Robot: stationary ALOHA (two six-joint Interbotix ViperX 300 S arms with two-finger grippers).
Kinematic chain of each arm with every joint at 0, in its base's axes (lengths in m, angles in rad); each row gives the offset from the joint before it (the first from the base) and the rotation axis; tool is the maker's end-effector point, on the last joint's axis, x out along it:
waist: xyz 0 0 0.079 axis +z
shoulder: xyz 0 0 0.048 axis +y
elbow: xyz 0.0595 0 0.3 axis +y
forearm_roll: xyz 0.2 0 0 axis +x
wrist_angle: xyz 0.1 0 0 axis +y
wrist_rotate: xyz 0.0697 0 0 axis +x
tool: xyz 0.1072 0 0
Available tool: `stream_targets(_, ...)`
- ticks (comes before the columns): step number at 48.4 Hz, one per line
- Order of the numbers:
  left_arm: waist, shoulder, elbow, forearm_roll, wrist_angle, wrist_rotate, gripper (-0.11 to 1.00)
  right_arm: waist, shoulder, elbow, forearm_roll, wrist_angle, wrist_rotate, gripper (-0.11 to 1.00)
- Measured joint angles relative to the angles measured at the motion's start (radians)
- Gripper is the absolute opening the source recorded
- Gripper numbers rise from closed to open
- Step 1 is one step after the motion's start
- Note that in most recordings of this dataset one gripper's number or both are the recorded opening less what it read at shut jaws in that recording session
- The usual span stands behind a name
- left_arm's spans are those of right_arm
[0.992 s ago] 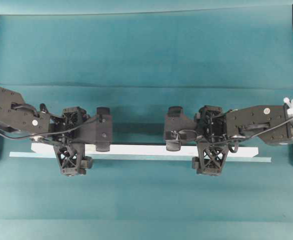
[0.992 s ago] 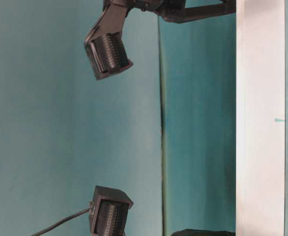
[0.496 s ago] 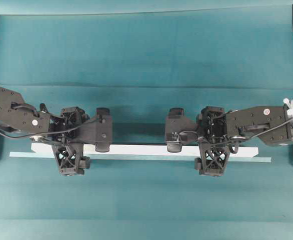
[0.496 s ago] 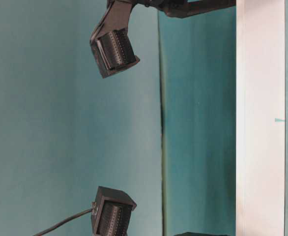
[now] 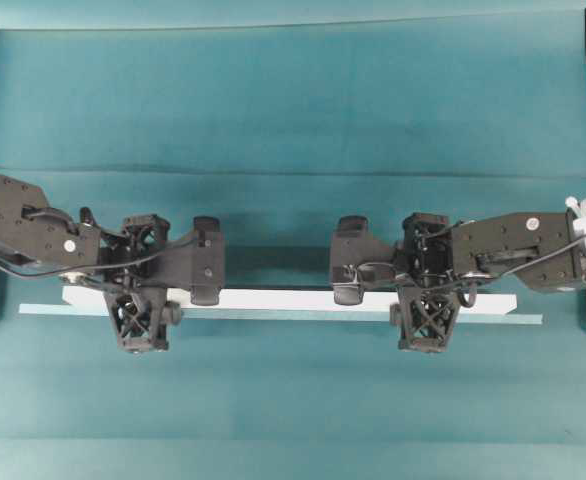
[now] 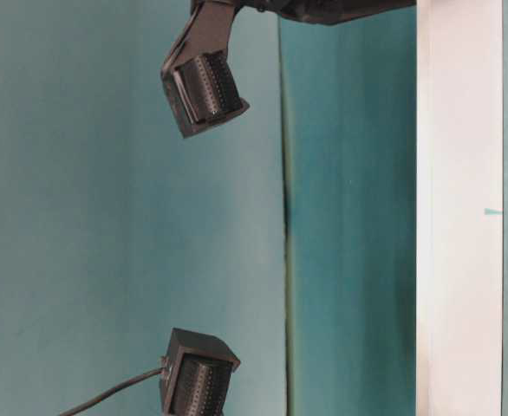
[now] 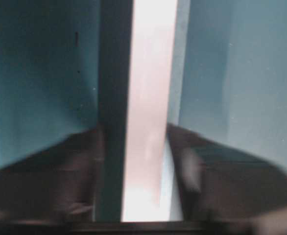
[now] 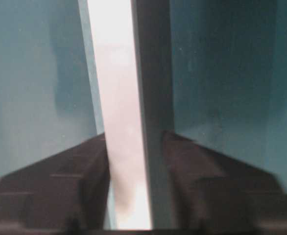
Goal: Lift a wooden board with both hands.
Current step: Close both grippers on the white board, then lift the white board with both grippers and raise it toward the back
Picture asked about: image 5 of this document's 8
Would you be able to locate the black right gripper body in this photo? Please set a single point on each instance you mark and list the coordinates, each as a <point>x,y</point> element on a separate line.
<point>422,258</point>

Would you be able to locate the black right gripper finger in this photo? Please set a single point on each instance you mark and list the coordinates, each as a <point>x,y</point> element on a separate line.
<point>350,282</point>
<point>352,241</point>

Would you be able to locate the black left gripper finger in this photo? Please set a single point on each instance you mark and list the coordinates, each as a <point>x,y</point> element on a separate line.
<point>206,283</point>
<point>204,240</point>

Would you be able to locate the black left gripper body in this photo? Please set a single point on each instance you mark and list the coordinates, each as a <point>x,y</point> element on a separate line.
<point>140,255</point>

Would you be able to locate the white wooden board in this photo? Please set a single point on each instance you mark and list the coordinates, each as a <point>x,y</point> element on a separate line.
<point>295,305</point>

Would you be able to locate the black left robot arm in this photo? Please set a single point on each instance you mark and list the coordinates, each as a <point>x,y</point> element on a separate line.
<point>37,235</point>

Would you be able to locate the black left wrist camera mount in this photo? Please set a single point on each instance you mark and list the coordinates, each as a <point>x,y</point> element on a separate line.
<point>140,319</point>

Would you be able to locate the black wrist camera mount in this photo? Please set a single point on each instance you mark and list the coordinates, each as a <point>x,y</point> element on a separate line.
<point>425,319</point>
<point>140,319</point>

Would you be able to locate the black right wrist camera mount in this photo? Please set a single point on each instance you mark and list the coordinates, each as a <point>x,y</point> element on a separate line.
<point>425,319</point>

